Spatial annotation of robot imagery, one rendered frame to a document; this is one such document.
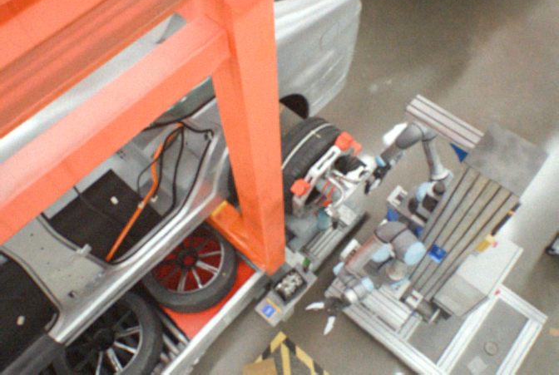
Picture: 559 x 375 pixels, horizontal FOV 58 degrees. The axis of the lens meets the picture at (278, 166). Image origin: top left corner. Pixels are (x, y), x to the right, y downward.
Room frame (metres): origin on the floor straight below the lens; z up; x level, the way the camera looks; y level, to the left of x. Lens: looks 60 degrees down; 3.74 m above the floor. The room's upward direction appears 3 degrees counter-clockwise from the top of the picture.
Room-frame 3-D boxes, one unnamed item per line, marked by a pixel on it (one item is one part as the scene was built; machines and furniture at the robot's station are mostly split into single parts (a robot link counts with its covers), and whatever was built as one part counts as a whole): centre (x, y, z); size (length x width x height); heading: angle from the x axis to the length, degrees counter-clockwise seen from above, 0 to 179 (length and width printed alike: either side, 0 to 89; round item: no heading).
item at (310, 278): (0.91, 0.00, 0.44); 0.43 x 0.17 x 0.03; 135
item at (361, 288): (0.70, -0.39, 1.21); 0.11 x 0.08 x 0.09; 122
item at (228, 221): (1.35, 0.33, 0.69); 0.52 x 0.17 x 0.35; 45
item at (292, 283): (0.93, -0.03, 0.51); 0.20 x 0.14 x 0.13; 126
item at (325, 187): (1.46, -0.34, 0.85); 0.21 x 0.14 x 0.14; 45
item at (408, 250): (0.84, -0.61, 1.19); 0.15 x 0.12 x 0.55; 32
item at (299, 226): (1.63, -0.17, 0.32); 0.40 x 0.30 x 0.28; 135
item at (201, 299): (1.18, 0.66, 0.39); 0.66 x 0.66 x 0.24
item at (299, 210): (1.51, -0.29, 0.85); 0.54 x 0.07 x 0.54; 135
